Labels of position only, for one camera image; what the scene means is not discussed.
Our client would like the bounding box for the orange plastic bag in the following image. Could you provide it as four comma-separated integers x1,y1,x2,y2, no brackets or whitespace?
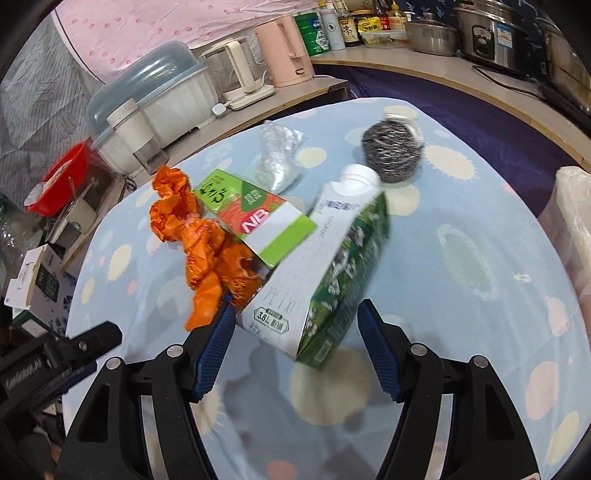
149,166,263,331

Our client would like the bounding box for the green white milk carton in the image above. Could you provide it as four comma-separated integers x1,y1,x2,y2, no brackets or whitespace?
238,164,390,369

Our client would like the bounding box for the green cardboard box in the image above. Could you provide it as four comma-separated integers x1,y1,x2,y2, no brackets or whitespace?
193,169,317,269

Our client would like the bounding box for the white trash bag bin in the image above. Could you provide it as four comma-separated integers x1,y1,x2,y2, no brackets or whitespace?
538,166,591,299

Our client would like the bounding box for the white cardboard box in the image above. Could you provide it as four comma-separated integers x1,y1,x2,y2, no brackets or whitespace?
4,244,76,338

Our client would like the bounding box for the blue patterned tablecloth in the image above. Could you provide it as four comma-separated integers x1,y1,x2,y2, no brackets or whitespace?
67,98,590,479

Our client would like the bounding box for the red plastic basin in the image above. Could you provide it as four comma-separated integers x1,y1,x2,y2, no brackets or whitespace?
24,142,90,217

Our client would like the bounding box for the white blender cup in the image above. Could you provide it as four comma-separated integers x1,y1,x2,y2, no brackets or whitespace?
107,98,168,175

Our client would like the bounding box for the clear crumpled plastic wrap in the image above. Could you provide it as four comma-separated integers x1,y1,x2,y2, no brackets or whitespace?
249,121,305,195

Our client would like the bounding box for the steel wool scrubber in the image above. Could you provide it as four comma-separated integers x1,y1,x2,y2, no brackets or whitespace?
361,114,425,183

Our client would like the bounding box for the white dish rack with cover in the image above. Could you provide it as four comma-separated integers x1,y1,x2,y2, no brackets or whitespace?
85,41,218,175

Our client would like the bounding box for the pink dotted curtain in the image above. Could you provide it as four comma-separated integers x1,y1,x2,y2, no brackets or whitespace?
52,0,318,83

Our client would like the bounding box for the glass electric kettle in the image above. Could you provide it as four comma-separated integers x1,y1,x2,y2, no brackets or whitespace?
201,37,276,116

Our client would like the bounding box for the large steel steamer pot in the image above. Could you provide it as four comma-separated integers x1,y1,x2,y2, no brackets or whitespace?
536,17,590,116

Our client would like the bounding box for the pink electric kettle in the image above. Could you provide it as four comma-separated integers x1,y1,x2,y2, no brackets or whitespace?
254,14,315,88

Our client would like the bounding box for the steel rice cooker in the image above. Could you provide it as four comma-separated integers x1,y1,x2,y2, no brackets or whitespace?
454,0,547,79

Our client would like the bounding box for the dark soy sauce bottle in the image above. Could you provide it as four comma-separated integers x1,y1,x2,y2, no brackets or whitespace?
335,0,361,47

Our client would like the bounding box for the green tin can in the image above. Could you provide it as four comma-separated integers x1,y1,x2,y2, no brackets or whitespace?
294,11,329,56

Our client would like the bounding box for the white thermos bottle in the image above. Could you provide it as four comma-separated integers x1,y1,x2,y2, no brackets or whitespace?
320,2,346,51

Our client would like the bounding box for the black power cable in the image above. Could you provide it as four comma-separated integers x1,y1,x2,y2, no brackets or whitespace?
471,64,548,102

